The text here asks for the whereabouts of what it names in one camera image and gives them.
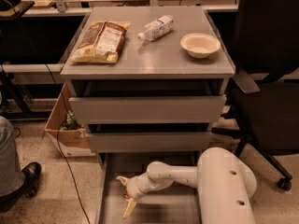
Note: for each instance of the white paper bowl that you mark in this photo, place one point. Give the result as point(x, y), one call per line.
point(200, 46)

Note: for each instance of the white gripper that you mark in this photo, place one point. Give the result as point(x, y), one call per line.
point(135, 186)

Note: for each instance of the blue jeans leg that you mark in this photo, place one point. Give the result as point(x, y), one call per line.
point(11, 176)

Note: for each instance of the grey middle drawer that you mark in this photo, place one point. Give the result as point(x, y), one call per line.
point(147, 142)

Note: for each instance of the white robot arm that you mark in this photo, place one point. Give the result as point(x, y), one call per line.
point(224, 184)

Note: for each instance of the black leather shoe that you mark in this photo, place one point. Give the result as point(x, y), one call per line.
point(31, 174)

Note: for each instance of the clear plastic water bottle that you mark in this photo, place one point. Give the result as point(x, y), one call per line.
point(157, 28)

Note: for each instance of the grey bottom drawer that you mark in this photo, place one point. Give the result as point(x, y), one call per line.
point(178, 204)

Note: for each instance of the grey top drawer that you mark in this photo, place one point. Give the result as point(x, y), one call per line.
point(141, 110)

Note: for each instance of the grey drawer cabinet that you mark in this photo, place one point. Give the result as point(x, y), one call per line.
point(160, 68)

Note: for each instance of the cardboard box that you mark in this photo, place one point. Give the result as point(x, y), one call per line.
point(63, 130)

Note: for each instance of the black office chair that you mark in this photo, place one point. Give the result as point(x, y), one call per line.
point(265, 106)

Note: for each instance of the red coke can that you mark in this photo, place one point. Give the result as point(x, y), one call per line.
point(126, 195)

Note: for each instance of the grey drawer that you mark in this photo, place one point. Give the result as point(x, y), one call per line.
point(178, 204)
point(141, 110)
point(147, 142)

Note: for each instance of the brown chip bag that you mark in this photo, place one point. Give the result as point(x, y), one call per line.
point(102, 43)

